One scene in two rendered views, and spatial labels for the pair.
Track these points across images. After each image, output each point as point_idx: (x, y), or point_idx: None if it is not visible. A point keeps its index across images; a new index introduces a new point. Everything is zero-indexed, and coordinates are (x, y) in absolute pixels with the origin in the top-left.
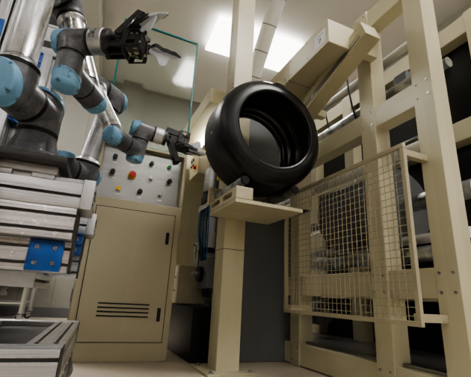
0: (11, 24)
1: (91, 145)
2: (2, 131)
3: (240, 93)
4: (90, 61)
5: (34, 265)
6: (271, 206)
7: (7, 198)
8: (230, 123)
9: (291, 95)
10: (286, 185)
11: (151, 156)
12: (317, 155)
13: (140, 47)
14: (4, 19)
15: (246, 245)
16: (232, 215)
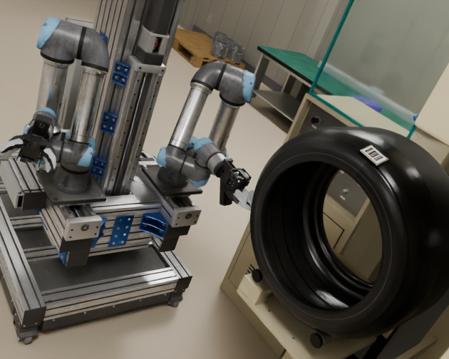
0: (109, 42)
1: (210, 135)
2: (95, 139)
3: (286, 152)
4: (78, 122)
5: (58, 252)
6: (271, 332)
7: (48, 208)
8: (255, 194)
9: (376, 189)
10: (305, 324)
11: None
12: (387, 325)
13: (21, 161)
14: (107, 36)
15: (403, 335)
16: None
